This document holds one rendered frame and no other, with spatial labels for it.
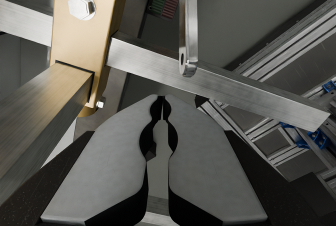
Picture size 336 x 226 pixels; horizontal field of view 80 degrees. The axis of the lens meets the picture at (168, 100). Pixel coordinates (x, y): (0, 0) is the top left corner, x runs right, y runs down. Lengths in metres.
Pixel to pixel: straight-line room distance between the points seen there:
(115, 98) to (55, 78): 0.23
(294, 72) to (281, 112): 0.80
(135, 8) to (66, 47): 0.17
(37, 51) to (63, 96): 0.36
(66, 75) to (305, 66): 1.00
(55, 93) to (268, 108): 0.22
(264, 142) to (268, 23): 0.62
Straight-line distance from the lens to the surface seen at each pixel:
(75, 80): 0.20
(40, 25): 0.23
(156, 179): 1.68
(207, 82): 0.22
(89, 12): 0.19
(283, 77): 1.05
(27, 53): 0.55
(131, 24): 0.36
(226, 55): 1.14
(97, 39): 0.20
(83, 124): 0.47
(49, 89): 0.18
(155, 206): 0.38
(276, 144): 1.28
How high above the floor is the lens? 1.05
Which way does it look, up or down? 60 degrees down
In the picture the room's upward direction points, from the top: 179 degrees counter-clockwise
